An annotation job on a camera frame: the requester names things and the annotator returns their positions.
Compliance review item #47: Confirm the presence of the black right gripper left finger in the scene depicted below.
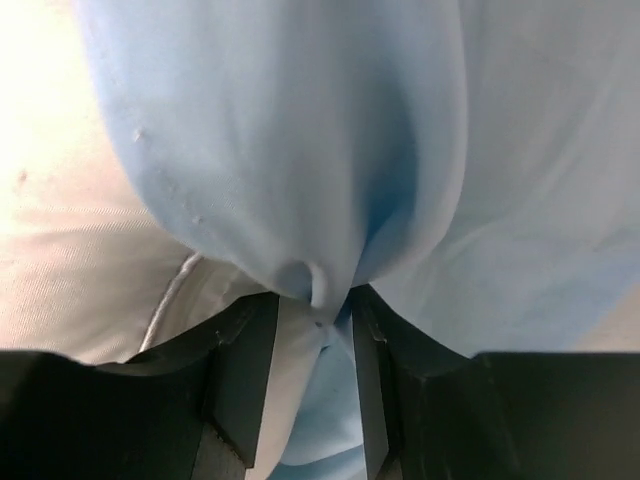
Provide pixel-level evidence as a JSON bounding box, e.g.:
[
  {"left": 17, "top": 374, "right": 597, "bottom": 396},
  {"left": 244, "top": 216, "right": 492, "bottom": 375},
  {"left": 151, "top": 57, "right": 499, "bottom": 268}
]
[{"left": 1, "top": 293, "right": 279, "bottom": 479}]

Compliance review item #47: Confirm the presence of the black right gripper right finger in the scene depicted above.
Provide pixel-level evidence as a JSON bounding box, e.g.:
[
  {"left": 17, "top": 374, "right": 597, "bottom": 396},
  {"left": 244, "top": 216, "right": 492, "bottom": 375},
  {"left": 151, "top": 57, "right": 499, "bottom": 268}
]
[{"left": 348, "top": 286, "right": 639, "bottom": 479}]

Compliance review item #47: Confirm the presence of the white pillow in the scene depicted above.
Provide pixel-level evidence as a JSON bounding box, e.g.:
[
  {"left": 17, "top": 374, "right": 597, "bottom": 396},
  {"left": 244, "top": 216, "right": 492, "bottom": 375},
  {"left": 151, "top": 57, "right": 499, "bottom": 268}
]
[{"left": 0, "top": 0, "right": 321, "bottom": 480}]

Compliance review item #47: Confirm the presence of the green and blue pillowcase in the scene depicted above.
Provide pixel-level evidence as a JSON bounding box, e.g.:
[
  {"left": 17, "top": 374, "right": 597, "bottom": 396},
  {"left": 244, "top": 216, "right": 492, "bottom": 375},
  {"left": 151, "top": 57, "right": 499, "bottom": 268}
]
[{"left": 78, "top": 1, "right": 639, "bottom": 479}]

